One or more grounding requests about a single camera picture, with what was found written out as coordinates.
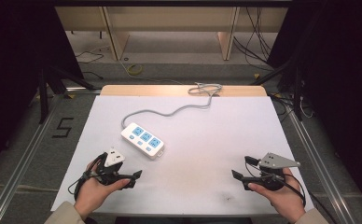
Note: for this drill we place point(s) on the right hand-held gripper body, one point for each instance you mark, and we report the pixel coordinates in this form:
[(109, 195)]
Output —
[(272, 174)]

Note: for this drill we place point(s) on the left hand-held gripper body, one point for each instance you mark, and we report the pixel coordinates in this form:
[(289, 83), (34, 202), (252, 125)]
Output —
[(109, 168)]

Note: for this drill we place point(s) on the person's right hand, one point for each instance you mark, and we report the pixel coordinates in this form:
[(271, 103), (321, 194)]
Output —
[(281, 197)]

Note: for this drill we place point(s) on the person's left hand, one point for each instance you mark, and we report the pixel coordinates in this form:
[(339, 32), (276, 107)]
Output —
[(93, 191)]

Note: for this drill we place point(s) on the white power strip blue sockets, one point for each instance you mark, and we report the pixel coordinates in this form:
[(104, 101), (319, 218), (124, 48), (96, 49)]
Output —
[(142, 140)]

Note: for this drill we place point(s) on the white table mat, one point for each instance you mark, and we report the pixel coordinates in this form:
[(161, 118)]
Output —
[(201, 149)]

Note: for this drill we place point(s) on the black metal stand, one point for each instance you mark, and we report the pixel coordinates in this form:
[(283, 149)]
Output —
[(297, 93), (45, 93)]

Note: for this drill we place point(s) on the wooden desk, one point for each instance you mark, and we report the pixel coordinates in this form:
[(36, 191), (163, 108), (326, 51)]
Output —
[(169, 18)]

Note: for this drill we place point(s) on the aluminium floor rail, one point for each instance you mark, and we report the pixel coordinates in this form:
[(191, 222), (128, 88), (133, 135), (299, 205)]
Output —
[(319, 168), (17, 165)]

